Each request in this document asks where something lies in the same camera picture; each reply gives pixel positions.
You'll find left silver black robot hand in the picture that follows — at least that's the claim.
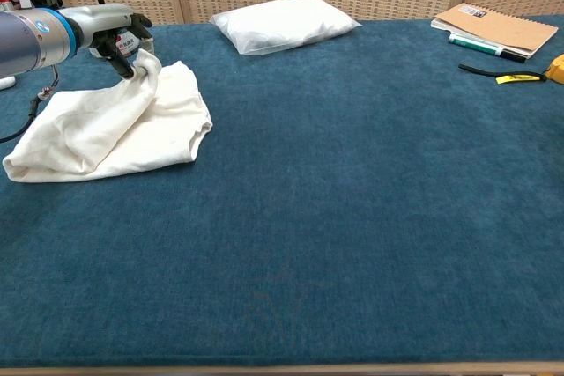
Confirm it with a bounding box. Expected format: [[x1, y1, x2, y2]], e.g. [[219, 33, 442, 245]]
[[65, 4, 153, 82]]

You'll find white t-shirt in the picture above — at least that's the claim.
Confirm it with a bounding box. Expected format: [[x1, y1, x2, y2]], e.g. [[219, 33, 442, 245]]
[[2, 49, 214, 184]]

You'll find clear plastic jar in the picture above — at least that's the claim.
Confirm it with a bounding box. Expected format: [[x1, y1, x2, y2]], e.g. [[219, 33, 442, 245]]
[[90, 27, 153, 60]]

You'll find clear bag with white cloth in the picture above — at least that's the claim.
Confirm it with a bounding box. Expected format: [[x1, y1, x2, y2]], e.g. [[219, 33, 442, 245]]
[[209, 0, 363, 57]]

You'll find dark teal table mat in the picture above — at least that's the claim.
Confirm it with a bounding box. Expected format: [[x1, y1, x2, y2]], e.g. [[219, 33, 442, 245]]
[[0, 14, 564, 371]]

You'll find green white marker pen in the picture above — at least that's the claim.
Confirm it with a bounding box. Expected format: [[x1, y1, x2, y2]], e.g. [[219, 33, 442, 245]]
[[448, 33, 528, 64]]

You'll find brown spiral notebook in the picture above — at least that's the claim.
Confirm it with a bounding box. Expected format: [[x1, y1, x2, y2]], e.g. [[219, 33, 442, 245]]
[[430, 2, 560, 60]]

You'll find yellow tape measure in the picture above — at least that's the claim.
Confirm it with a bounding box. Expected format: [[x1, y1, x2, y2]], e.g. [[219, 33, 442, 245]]
[[457, 53, 564, 85]]

